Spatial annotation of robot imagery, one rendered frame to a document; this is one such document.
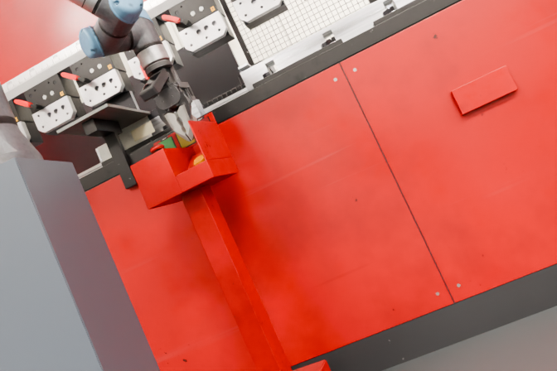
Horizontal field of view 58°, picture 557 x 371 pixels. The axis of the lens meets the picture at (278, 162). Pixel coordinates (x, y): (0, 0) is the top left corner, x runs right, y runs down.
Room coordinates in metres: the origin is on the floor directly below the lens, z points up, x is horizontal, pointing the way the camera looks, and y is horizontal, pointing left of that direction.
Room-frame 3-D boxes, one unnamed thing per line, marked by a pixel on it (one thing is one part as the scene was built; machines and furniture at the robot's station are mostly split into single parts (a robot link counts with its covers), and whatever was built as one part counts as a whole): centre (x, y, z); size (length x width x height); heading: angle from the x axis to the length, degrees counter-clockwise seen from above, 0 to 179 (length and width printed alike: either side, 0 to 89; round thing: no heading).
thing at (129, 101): (1.69, 0.40, 1.05); 0.10 x 0.02 x 0.10; 79
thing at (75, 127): (1.55, 0.43, 1.00); 0.26 x 0.18 x 0.01; 169
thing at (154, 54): (1.28, 0.18, 1.01); 0.08 x 0.08 x 0.05
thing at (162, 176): (1.31, 0.23, 0.75); 0.20 x 0.16 x 0.18; 73
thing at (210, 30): (1.62, 0.04, 1.18); 0.15 x 0.09 x 0.17; 79
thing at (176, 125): (1.30, 0.19, 0.82); 0.06 x 0.03 x 0.09; 163
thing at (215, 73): (2.24, 0.53, 1.12); 1.13 x 0.02 x 0.44; 79
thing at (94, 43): (1.19, 0.25, 1.08); 0.11 x 0.11 x 0.08; 39
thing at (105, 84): (1.70, 0.43, 1.18); 0.15 x 0.09 x 0.17; 79
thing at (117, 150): (1.51, 0.44, 0.88); 0.14 x 0.04 x 0.22; 169
